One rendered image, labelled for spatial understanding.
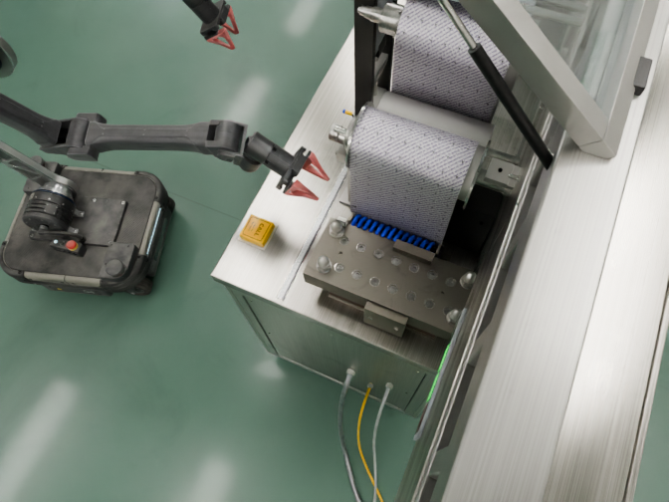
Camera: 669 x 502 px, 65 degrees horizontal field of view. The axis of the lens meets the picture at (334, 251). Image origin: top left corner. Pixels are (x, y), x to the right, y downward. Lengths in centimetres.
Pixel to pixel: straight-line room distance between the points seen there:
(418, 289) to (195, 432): 131
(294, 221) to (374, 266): 31
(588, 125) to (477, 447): 36
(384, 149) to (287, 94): 186
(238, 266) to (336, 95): 62
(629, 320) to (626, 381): 9
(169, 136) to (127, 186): 121
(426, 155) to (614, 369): 51
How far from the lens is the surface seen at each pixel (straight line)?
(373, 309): 121
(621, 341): 84
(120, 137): 134
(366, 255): 125
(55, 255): 245
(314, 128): 160
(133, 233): 234
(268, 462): 220
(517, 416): 54
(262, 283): 138
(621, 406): 82
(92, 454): 241
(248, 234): 142
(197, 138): 124
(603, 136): 66
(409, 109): 121
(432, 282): 123
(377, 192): 118
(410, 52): 118
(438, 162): 106
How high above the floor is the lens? 217
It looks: 66 degrees down
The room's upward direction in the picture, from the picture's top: 5 degrees counter-clockwise
